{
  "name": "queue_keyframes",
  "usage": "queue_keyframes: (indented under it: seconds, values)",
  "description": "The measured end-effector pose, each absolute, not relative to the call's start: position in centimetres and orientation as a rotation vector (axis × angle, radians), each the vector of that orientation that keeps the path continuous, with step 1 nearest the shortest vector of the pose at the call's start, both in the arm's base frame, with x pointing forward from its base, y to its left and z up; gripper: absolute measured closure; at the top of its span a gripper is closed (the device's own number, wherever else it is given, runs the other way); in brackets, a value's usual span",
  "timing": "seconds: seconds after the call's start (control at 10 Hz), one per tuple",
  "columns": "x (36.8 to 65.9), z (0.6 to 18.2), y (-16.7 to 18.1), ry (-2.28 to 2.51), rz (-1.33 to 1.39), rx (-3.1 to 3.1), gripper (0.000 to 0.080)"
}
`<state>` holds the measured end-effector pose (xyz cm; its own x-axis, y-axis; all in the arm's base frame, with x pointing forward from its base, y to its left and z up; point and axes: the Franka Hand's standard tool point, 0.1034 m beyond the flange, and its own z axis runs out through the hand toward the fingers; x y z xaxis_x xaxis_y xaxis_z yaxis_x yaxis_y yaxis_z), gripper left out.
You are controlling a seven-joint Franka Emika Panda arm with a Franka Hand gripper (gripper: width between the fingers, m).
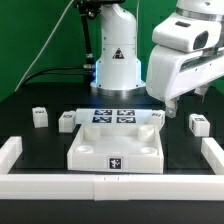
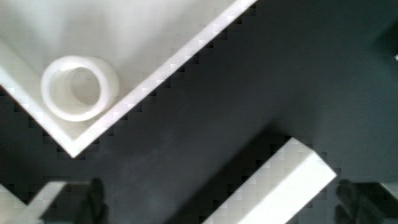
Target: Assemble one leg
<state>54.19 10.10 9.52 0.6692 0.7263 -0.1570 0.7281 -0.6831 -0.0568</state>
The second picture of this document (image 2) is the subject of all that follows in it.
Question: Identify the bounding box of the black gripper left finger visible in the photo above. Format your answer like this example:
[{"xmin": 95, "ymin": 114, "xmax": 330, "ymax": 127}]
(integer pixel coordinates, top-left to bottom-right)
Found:
[{"xmin": 40, "ymin": 178, "xmax": 110, "ymax": 224}]

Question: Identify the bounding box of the white table leg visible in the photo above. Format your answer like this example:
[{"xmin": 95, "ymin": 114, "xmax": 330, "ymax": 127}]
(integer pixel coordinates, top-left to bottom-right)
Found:
[{"xmin": 202, "ymin": 138, "xmax": 335, "ymax": 224}]

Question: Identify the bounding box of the white square tabletop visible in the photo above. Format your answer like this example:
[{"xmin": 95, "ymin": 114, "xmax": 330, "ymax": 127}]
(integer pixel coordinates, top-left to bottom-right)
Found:
[{"xmin": 0, "ymin": 0, "xmax": 257, "ymax": 156}]

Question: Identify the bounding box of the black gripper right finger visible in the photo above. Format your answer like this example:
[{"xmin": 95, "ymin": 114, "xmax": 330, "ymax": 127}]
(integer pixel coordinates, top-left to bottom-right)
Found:
[{"xmin": 334, "ymin": 180, "xmax": 398, "ymax": 224}]

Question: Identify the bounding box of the white U-shaped obstacle fence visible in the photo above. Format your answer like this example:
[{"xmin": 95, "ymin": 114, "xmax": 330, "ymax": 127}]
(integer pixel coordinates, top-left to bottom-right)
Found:
[{"xmin": 0, "ymin": 181, "xmax": 65, "ymax": 224}]

